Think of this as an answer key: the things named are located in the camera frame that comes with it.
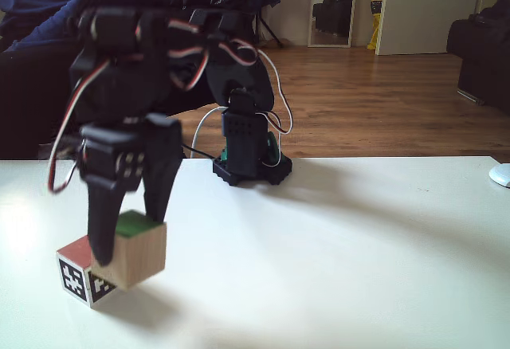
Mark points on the wooden cube with green face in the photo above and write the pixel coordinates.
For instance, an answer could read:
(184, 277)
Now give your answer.
(139, 253)

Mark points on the cube with black-white markers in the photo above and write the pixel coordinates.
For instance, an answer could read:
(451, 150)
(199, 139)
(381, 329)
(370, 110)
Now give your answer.
(71, 279)

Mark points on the black stand leg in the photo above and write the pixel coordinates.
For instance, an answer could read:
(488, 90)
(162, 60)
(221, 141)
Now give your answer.
(274, 34)

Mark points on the white-framed standing mirror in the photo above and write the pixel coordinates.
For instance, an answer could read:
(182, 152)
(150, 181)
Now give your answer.
(332, 18)

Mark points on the yellow bag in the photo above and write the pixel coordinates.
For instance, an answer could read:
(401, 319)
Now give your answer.
(376, 14)

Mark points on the white door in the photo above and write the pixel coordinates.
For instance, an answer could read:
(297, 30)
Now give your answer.
(430, 6)

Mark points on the black sofa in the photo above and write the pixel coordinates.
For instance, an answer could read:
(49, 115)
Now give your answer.
(482, 62)

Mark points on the white computer mouse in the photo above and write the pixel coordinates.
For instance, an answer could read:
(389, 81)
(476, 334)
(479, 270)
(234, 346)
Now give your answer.
(501, 174)

